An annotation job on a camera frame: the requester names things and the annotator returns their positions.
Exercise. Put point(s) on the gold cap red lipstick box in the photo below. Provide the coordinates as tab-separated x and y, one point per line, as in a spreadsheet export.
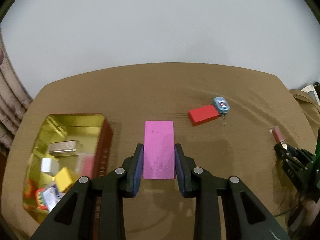
278	136

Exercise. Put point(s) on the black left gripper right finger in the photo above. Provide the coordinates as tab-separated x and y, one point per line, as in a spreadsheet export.
223	200

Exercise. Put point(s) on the pink rectangular block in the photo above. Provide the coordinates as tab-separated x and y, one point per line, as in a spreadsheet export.
159	150

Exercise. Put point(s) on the brown cloth covered chair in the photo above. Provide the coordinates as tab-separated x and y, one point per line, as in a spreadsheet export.
308	99

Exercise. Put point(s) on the gold tin tray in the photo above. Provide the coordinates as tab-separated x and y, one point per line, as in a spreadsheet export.
94	135

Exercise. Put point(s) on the clear pink card packet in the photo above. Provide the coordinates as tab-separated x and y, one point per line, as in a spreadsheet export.
85	163

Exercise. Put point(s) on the red rectangular block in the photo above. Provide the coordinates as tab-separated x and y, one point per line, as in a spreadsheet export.
203	115

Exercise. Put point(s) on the clear plastic floss box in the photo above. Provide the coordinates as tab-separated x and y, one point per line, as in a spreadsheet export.
51	196

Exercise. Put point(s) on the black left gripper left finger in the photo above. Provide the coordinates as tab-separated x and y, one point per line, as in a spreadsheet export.
93	208

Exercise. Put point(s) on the yellow wooden block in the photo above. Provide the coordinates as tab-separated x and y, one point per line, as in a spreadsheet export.
65	178

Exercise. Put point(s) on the white small box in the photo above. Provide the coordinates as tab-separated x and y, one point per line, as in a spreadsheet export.
49	166

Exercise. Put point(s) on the small blue cartoon tin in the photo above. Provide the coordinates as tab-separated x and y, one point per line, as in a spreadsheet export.
221	105

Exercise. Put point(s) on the patterned beige curtain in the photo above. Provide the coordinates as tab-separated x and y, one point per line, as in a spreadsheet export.
15	100

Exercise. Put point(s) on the silver metal bar box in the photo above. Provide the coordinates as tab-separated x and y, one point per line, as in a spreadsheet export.
63	148

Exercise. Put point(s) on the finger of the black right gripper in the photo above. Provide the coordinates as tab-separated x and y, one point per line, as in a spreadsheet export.
298	156
304	178

